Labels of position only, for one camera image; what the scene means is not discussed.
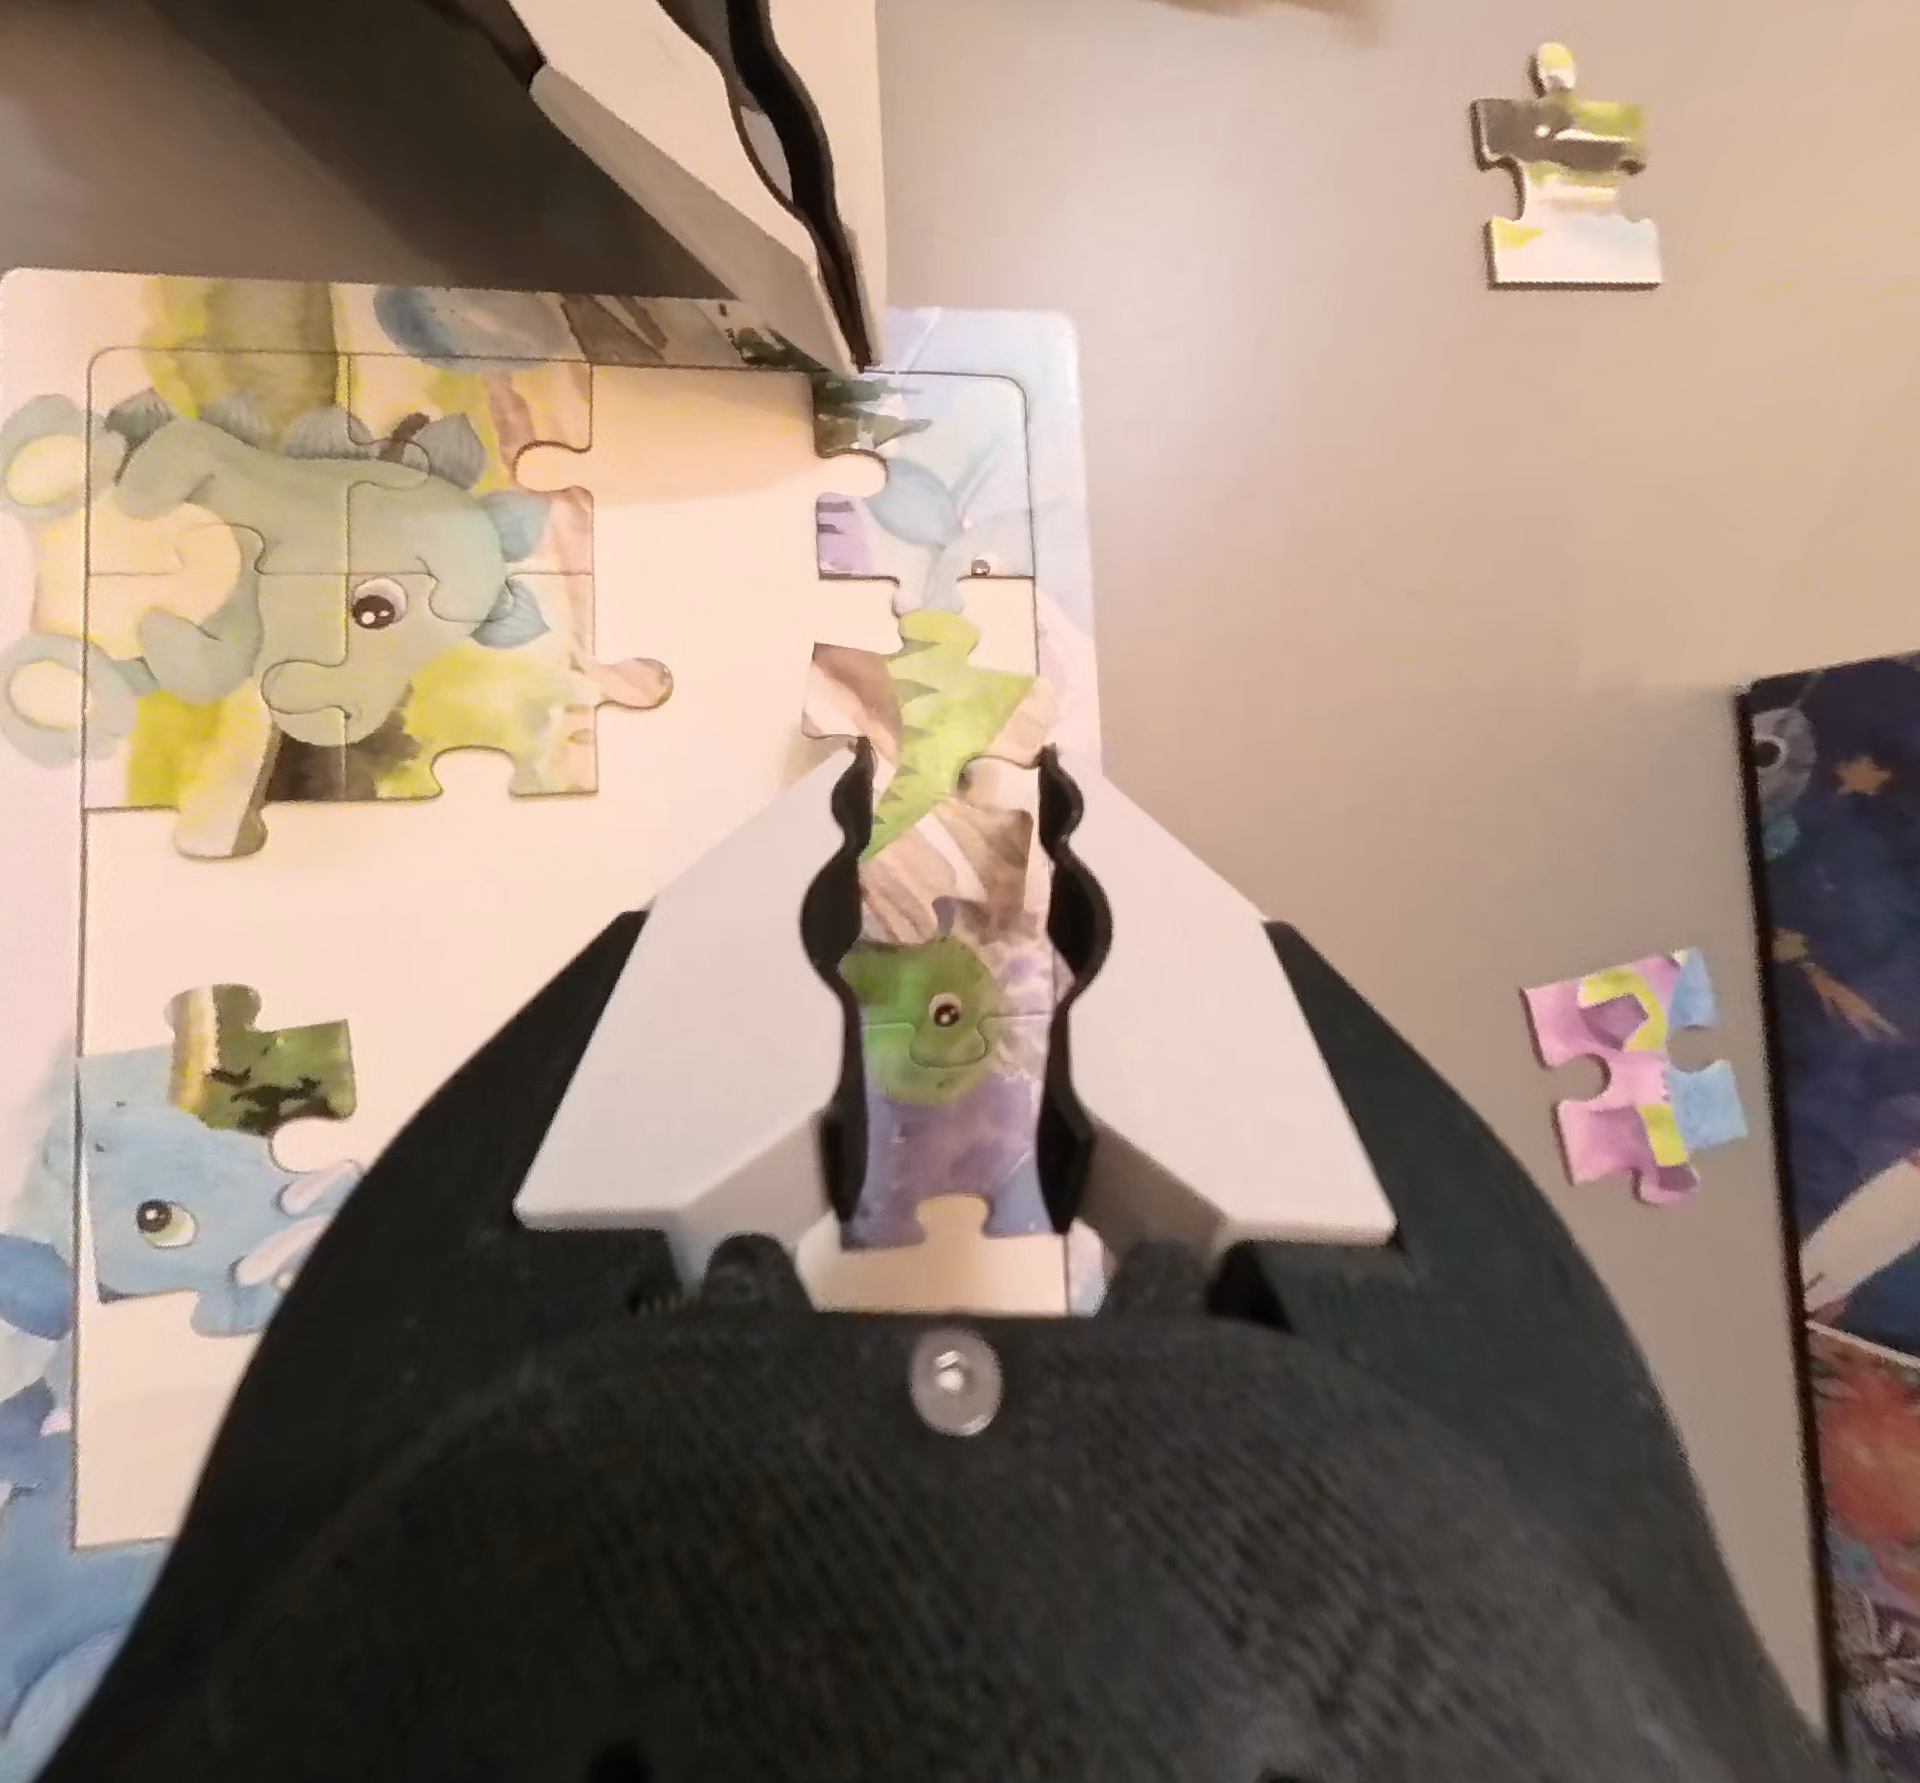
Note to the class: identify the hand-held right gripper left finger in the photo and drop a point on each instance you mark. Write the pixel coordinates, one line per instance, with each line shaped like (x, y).
(660, 1063)

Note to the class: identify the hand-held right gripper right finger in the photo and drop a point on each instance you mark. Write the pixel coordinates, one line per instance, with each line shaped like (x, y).
(1245, 1063)

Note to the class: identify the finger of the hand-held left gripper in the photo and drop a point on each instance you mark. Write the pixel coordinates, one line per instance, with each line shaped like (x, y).
(645, 43)
(840, 43)

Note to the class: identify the dinosaur puzzle board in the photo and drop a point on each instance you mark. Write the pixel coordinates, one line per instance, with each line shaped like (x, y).
(451, 912)

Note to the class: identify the green tail brown puzzle piece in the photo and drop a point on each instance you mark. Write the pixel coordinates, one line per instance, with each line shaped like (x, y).
(932, 704)

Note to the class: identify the blue winged corner puzzle piece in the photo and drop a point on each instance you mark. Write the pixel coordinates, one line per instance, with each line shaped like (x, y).
(960, 508)

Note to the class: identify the pale sky green puzzle piece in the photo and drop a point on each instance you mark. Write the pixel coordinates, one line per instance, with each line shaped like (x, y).
(1575, 238)

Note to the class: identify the purple blue yellow puzzle piece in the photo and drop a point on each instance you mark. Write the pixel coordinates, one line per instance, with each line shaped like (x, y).
(1621, 1063)

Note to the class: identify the yellow blue sky puzzle piece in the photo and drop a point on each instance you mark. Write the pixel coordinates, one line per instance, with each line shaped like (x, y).
(451, 403)

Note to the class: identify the teal dinosaur eye puzzle piece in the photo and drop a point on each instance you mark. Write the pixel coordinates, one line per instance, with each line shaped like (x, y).
(451, 672)

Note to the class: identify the teal dinosaur ear puzzle piece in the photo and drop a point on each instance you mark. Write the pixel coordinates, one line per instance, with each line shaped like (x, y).
(211, 462)

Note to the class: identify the teal yellow green puzzle piece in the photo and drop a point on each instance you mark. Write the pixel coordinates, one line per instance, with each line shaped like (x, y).
(166, 704)

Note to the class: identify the illustrated puzzle box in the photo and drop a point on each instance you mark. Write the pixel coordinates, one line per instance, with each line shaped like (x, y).
(1862, 1063)

